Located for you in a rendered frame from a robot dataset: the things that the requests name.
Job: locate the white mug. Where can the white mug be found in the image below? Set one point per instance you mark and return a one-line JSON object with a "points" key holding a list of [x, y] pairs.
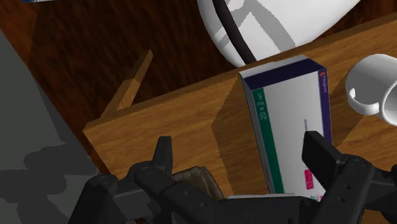
{"points": [[369, 77]]}

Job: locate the wooden table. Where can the wooden table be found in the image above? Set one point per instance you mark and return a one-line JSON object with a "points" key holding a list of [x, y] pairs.
{"points": [[173, 124]]}

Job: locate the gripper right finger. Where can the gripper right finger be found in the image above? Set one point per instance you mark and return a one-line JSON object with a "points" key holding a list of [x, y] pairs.
{"points": [[350, 186]]}

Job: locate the white box with blue band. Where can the white box with blue band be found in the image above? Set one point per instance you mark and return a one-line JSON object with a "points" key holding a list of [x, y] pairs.
{"points": [[288, 124]]}

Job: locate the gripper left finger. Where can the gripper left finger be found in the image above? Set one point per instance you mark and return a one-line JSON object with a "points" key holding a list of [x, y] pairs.
{"points": [[145, 198]]}

